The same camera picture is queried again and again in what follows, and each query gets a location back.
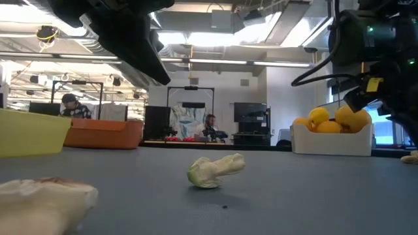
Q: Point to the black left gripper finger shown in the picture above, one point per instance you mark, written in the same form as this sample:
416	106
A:
137	49
158	40

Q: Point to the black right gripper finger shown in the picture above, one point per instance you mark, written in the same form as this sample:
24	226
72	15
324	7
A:
408	117

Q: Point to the cream toy mushroom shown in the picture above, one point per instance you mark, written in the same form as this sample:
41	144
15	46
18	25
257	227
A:
411	158
209	173

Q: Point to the yellow-orange mango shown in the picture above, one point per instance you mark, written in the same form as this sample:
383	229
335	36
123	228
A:
354	119
301	123
329	127

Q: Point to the yellow lemon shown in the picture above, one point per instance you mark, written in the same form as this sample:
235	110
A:
319	115

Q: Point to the cream mushroom reddish cap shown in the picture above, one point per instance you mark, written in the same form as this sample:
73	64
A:
39	205

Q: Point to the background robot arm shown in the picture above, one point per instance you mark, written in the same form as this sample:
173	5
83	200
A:
217	134
170	132

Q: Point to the grey ceiling box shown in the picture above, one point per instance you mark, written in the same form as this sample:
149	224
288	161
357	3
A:
222	21

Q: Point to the black ceiling device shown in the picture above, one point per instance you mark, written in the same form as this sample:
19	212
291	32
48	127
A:
45	32

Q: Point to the black standing panel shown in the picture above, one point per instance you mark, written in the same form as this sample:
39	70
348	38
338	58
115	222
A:
156	122

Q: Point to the patterned cloth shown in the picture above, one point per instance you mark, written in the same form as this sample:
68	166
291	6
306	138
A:
186	119

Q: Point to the person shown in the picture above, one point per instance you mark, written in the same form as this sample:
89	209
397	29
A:
209	122
76	109

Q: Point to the white plastic basket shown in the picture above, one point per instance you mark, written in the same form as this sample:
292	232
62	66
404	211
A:
326	145

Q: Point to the orange plastic basket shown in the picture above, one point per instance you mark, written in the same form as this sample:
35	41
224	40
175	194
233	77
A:
104	134

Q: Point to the black monitor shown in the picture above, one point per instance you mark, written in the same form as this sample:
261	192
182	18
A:
44	108

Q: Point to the black cabinet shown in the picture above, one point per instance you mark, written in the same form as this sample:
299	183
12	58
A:
251	122

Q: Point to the grey chair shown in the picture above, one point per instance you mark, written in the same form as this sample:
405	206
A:
284	135

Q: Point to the yellow-green plastic basket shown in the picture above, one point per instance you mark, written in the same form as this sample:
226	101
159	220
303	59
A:
29	134

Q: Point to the silver ceiling duct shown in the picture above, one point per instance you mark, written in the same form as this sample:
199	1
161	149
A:
130	70

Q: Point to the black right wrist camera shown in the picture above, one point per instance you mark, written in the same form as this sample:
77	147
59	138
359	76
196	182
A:
359	98

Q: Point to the black gantry frame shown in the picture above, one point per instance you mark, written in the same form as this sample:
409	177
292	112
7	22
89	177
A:
191	87
77	82

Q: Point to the long ceiling light rail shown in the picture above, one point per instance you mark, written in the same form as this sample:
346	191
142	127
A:
218	61

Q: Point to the black aluminium rig frame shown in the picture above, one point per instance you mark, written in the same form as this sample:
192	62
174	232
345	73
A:
254	147

